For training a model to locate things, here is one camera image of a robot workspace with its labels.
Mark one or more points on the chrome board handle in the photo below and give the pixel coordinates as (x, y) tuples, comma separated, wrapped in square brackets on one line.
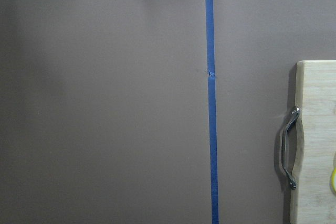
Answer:
[(289, 122)]

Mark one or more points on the wooden cutting board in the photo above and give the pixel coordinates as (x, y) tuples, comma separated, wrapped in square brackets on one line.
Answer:
[(313, 201)]

